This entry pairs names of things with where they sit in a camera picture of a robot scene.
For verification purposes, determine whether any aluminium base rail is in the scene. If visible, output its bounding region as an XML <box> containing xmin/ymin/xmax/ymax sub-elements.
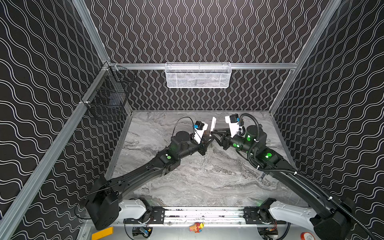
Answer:
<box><xmin>118</xmin><ymin>207</ymin><xmax>286</xmax><ymax>228</ymax></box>

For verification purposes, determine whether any pink pen cap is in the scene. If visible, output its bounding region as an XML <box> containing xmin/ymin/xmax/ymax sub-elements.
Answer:
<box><xmin>210</xmin><ymin>117</ymin><xmax>217</xmax><ymax>132</ymax></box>

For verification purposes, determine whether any yellow block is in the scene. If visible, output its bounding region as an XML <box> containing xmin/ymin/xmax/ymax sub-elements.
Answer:
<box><xmin>91</xmin><ymin>227</ymin><xmax>114</xmax><ymax>240</ymax></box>

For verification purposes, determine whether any white wire mesh basket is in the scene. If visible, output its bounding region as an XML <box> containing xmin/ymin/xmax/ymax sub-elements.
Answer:
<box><xmin>165</xmin><ymin>62</ymin><xmax>232</xmax><ymax>89</ymax></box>

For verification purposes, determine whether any black wire basket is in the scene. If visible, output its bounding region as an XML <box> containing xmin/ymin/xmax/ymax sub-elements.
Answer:
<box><xmin>85</xmin><ymin>64</ymin><xmax>137</xmax><ymax>122</ymax></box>

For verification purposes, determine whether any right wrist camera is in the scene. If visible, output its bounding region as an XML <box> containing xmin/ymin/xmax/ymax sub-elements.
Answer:
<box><xmin>225</xmin><ymin>114</ymin><xmax>245</xmax><ymax>138</ymax></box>

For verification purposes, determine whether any red yellow toy figure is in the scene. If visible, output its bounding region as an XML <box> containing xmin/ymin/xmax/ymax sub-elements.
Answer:
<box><xmin>189</xmin><ymin>223</ymin><xmax>205</xmax><ymax>233</ymax></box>

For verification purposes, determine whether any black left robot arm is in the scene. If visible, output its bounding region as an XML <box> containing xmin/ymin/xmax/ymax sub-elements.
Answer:
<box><xmin>83</xmin><ymin>131</ymin><xmax>214</xmax><ymax>231</ymax></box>

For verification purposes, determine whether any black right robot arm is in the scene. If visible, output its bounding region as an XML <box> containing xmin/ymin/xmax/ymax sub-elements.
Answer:
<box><xmin>210</xmin><ymin>124</ymin><xmax>376</xmax><ymax>240</ymax></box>

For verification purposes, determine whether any small steel spanner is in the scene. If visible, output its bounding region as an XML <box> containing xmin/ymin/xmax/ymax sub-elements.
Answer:
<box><xmin>259</xmin><ymin>173</ymin><xmax>266</xmax><ymax>182</ymax></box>

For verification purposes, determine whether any red tape roll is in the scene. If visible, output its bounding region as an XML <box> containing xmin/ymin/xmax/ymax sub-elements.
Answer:
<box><xmin>301</xmin><ymin>232</ymin><xmax>316</xmax><ymax>240</ymax></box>

